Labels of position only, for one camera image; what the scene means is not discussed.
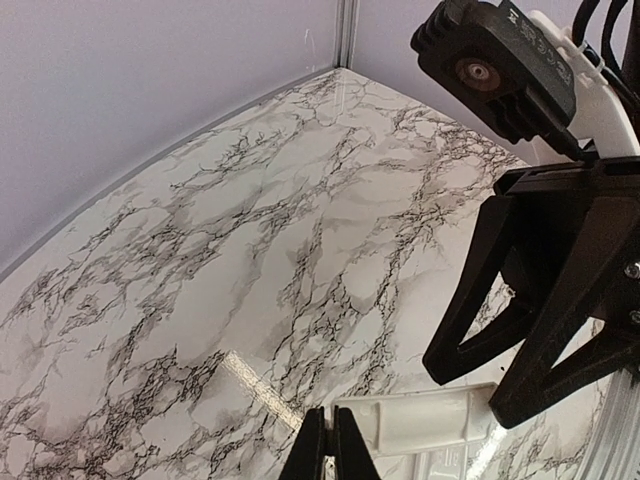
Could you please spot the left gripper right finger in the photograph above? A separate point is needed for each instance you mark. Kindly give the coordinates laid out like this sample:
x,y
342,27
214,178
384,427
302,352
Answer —
x,y
352,458

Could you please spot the right aluminium frame post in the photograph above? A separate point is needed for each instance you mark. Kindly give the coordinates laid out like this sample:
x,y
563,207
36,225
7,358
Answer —
x,y
345,33

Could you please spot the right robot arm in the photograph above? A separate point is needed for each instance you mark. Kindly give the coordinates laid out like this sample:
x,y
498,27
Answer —
x,y
606,123

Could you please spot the white remote control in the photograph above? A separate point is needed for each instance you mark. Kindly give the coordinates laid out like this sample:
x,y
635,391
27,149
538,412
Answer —
x,y
447,433

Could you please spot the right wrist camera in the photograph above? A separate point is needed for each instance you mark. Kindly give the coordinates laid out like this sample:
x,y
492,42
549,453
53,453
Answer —
x,y
494,60

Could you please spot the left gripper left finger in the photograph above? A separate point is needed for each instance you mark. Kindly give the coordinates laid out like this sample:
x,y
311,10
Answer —
x,y
307,456

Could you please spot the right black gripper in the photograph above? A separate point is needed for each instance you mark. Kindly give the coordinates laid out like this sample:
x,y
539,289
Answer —
x,y
565,239

